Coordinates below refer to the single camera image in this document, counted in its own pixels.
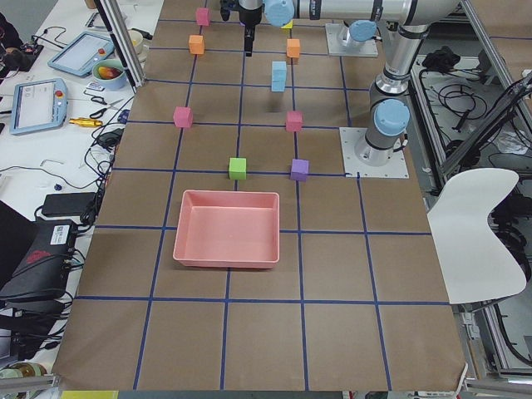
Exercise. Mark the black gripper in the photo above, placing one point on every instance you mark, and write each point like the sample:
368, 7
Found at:
249, 17

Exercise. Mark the light blue foam block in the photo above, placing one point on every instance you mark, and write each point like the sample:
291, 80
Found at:
278, 71
278, 85

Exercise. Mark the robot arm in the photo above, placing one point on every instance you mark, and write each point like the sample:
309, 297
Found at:
357, 32
413, 18

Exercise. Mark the yellow foam block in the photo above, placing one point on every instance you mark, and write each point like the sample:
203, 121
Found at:
287, 26

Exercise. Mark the orange foam block near base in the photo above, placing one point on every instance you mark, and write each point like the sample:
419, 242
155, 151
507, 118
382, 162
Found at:
293, 48

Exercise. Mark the pink foam block right outer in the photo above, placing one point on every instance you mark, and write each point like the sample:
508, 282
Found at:
202, 16

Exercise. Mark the pink foam block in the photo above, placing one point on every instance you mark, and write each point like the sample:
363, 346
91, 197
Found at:
294, 121
202, 16
183, 117

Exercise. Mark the orange foam block outer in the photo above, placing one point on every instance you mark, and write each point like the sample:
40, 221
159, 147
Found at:
196, 44

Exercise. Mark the pink foam block left inner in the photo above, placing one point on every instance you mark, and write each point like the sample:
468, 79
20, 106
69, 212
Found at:
294, 121

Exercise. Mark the pink foam block left outer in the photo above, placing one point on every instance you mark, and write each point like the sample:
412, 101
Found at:
183, 117

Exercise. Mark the cream bowl with lemon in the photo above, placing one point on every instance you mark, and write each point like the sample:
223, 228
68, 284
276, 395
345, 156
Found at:
138, 42

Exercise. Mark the green foam block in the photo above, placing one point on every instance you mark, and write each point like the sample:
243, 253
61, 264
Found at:
237, 168

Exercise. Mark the purple foam block left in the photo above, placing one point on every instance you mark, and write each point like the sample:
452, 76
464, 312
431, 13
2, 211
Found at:
299, 170

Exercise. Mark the blue bowl with fruit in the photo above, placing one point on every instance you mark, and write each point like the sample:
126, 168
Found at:
110, 74

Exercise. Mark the black scissors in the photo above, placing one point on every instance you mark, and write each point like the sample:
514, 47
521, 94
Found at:
105, 105

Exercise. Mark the teach pendant far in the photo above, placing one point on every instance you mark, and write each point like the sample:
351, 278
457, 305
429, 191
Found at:
80, 56

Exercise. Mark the teach pendant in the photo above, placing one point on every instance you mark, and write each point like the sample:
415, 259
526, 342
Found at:
38, 106
80, 56

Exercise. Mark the pink plastic tray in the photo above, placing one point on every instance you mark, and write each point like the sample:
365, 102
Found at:
228, 229

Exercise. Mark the teach pendant near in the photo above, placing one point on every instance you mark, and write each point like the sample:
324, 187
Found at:
38, 106

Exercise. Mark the black power adapter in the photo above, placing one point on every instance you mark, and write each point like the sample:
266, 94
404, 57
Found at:
71, 204

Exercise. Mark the black laptop bag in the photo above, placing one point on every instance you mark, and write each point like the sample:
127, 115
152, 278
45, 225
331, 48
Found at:
43, 271

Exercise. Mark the white chair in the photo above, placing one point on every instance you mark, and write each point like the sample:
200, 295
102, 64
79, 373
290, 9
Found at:
475, 264

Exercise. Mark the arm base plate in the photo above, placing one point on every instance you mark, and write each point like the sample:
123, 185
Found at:
363, 161
341, 44

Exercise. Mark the aluminium frame post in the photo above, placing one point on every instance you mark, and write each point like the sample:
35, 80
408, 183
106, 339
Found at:
115, 24

